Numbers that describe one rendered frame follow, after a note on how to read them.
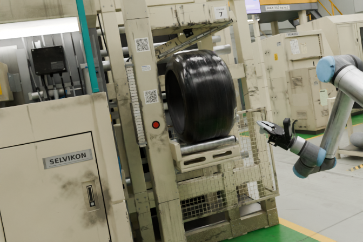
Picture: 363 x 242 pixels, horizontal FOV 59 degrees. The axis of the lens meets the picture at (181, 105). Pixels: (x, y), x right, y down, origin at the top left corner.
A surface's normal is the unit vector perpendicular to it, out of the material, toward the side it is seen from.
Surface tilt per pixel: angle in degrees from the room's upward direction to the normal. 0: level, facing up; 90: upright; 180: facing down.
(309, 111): 90
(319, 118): 90
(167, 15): 90
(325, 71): 83
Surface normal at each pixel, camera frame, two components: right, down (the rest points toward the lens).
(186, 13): 0.27, 0.00
